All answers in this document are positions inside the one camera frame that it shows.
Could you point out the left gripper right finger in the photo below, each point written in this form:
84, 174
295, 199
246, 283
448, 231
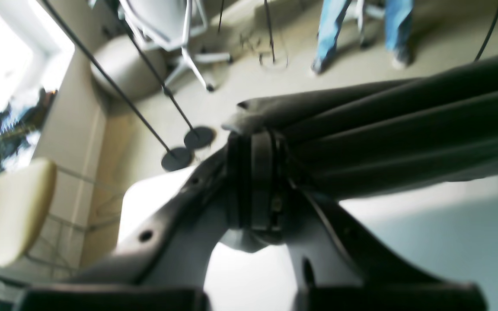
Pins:
339, 264

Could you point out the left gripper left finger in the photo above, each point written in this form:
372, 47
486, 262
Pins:
162, 264

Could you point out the light teal T-shirt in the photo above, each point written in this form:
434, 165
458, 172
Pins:
387, 136

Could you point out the black round stand base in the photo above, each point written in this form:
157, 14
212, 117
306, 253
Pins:
176, 159

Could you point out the beige chair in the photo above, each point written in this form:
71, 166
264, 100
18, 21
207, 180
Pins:
26, 195

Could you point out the white office chair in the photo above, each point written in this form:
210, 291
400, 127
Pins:
171, 25

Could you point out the blue jeans leg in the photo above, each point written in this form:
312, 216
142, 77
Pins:
398, 24
332, 15

